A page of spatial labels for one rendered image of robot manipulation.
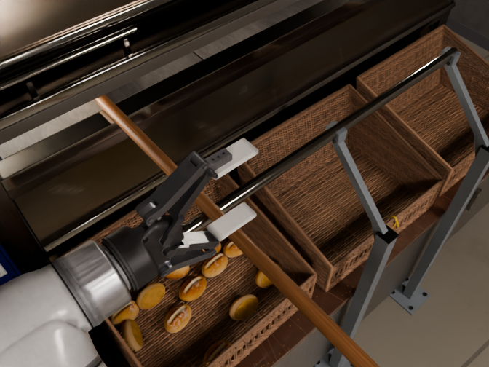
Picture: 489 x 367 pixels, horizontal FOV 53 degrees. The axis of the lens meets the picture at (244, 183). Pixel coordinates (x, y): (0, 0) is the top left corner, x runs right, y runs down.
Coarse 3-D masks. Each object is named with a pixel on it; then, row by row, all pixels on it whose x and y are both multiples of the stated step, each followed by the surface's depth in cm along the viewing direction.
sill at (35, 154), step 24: (336, 0) 156; (360, 0) 159; (288, 24) 147; (312, 24) 150; (240, 48) 139; (264, 48) 141; (192, 72) 133; (216, 72) 134; (144, 96) 126; (168, 96) 127; (96, 120) 120; (48, 144) 115; (72, 144) 115; (96, 144) 120; (0, 168) 110; (24, 168) 110; (48, 168) 115
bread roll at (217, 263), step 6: (210, 258) 157; (216, 258) 157; (222, 258) 158; (204, 264) 157; (210, 264) 156; (216, 264) 156; (222, 264) 158; (204, 270) 156; (210, 270) 156; (216, 270) 157; (222, 270) 158; (204, 276) 157; (210, 276) 157
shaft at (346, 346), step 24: (120, 120) 117; (144, 144) 112; (168, 168) 107; (216, 216) 99; (240, 240) 95; (264, 264) 92; (288, 288) 89; (312, 312) 86; (336, 336) 83; (360, 360) 81
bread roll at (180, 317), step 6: (180, 306) 147; (186, 306) 148; (168, 312) 147; (174, 312) 145; (180, 312) 145; (186, 312) 147; (168, 318) 145; (174, 318) 144; (180, 318) 145; (186, 318) 146; (168, 324) 144; (174, 324) 144; (180, 324) 145; (186, 324) 147; (168, 330) 145; (174, 330) 145
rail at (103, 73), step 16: (256, 0) 107; (272, 0) 110; (224, 16) 104; (240, 16) 106; (192, 32) 100; (144, 48) 96; (160, 48) 97; (112, 64) 93; (128, 64) 94; (80, 80) 90; (96, 80) 91; (48, 96) 87; (64, 96) 89; (16, 112) 84; (32, 112) 86; (0, 128) 84
